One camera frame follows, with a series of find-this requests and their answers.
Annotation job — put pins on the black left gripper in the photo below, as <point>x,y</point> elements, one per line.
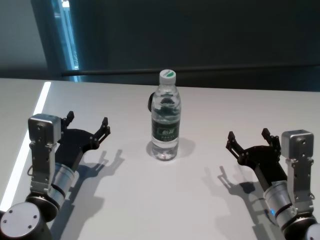
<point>75,145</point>

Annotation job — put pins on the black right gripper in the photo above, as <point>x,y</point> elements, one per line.
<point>267,165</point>

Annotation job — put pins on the clear green-label water bottle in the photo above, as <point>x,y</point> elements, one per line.
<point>165,125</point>

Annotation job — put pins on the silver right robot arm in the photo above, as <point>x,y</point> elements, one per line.
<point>277,200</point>

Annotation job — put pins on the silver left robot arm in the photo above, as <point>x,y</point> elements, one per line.
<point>60,180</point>

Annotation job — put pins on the narrow bright window strip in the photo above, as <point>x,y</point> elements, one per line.
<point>70,45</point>

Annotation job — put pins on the dark grey horizontal bar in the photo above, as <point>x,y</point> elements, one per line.
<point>200,70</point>

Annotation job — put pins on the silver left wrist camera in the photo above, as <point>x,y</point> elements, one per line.
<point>43,130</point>

